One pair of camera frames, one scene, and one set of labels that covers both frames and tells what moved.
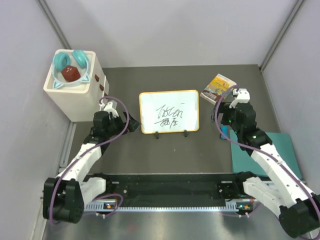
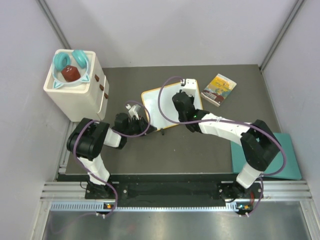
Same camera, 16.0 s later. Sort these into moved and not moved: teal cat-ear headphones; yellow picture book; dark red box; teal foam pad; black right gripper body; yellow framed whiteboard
Moved: yellow framed whiteboard; black right gripper body
Not moved: teal cat-ear headphones; dark red box; teal foam pad; yellow picture book
